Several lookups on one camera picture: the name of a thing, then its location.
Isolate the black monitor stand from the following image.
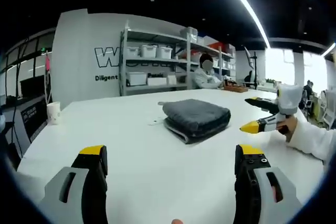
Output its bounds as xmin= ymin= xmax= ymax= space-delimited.
xmin=244 ymin=46 xmax=259 ymax=90

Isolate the white paper cup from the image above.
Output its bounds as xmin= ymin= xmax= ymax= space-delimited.
xmin=46 ymin=101 xmax=62 ymax=125

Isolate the grey towel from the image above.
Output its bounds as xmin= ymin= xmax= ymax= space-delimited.
xmin=162 ymin=99 xmax=232 ymax=145

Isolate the wooden tray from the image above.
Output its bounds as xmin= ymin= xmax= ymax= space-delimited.
xmin=223 ymin=84 xmax=249 ymax=93

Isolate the person's right hand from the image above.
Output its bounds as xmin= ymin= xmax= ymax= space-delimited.
xmin=276 ymin=116 xmax=299 ymax=143

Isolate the long ceiling light strip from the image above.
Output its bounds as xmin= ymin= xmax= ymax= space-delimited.
xmin=213 ymin=0 xmax=271 ymax=49

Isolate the white flat box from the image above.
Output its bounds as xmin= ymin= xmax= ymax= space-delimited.
xmin=146 ymin=77 xmax=167 ymax=86

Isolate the grey metal shelving rack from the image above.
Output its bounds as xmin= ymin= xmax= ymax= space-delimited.
xmin=119 ymin=20 xmax=236 ymax=97

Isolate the black office chair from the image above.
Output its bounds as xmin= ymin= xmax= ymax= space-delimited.
xmin=5 ymin=100 xmax=49 ymax=156

